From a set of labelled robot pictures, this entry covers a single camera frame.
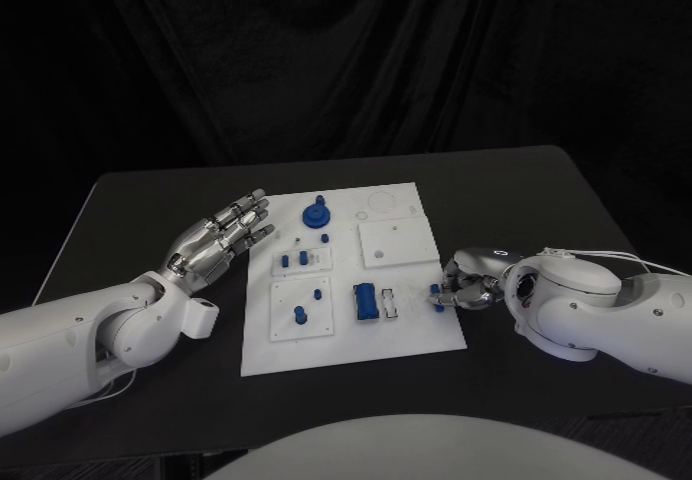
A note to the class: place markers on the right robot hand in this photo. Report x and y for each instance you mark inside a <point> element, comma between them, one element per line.
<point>476,277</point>

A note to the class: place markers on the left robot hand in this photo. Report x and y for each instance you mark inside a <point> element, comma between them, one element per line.
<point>216,240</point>

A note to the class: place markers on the blue long cylinder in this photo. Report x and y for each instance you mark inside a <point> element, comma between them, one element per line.
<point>434,289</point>

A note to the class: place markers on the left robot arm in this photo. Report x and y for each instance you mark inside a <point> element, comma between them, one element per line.
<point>53,337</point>

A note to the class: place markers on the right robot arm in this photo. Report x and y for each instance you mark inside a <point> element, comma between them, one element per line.
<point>594,300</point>

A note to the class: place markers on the white task board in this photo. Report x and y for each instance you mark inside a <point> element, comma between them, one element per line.
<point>346,330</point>

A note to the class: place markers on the blue short cylinder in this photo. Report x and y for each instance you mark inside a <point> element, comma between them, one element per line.
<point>303,257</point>

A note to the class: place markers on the blue gear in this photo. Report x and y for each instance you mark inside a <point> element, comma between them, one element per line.
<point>316,214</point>

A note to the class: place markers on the large blue block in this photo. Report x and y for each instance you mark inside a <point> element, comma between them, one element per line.
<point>366,301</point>

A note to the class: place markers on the blue double peg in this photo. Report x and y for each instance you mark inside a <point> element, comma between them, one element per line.
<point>300,315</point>

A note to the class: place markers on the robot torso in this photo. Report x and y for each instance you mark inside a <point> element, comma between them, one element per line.
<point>432,450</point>

